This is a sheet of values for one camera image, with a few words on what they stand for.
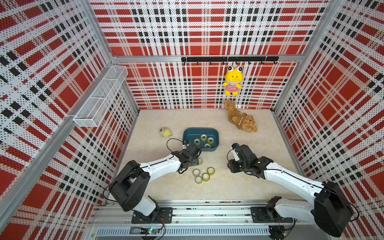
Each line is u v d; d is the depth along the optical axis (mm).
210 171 886
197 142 1012
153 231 690
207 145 987
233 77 913
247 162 639
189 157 685
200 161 932
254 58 886
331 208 402
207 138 1024
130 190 436
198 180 855
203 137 1035
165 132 1022
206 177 865
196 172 886
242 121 1026
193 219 733
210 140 1014
